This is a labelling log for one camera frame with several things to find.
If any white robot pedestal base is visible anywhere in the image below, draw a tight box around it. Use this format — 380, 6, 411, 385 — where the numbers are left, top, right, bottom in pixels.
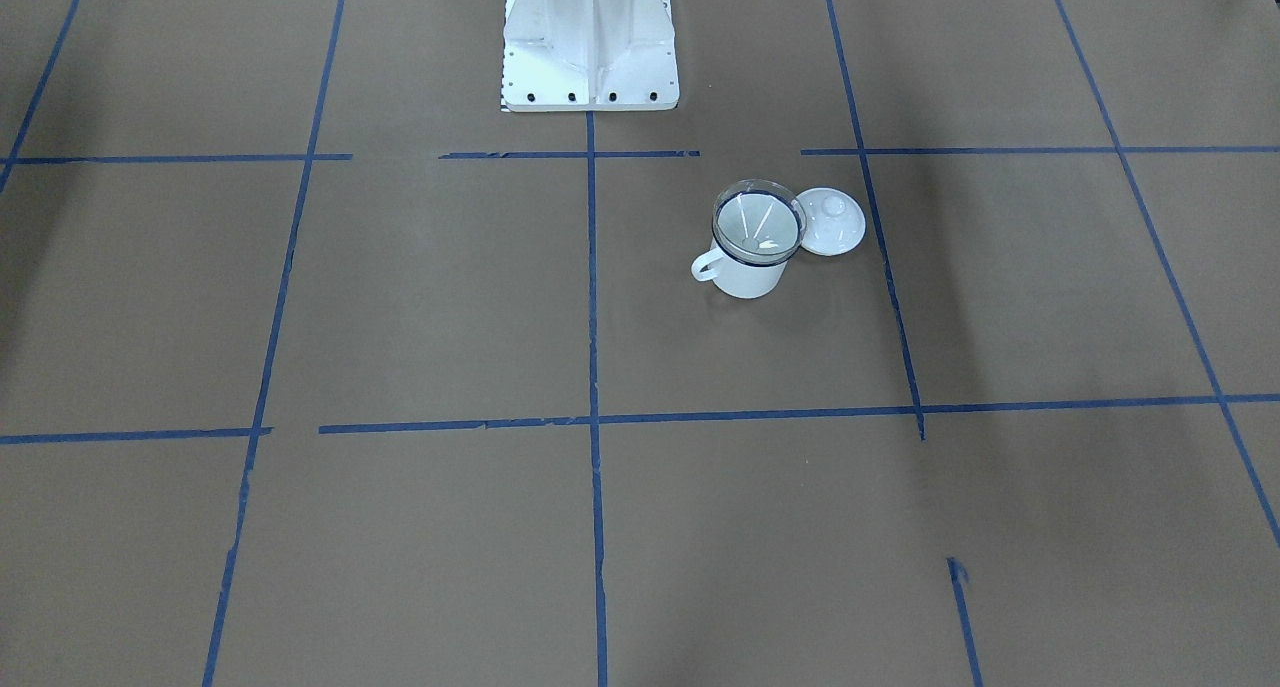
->
500, 0, 681, 113

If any clear plastic funnel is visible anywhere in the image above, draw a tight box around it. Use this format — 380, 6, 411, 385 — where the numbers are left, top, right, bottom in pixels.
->
712, 178, 806, 267

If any white mug lid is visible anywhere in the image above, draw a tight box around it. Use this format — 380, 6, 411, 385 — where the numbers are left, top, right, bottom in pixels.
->
797, 187, 867, 257

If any white enamel mug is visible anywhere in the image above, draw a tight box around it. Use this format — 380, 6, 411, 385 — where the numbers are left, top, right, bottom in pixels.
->
690, 232, 801, 299

